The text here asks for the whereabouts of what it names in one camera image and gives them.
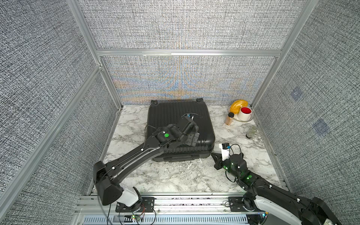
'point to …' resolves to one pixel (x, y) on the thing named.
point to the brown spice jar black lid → (228, 118)
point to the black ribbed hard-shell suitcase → (161, 114)
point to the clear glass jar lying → (251, 130)
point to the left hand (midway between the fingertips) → (192, 132)
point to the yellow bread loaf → (236, 105)
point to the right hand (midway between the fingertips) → (211, 151)
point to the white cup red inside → (244, 113)
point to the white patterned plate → (236, 116)
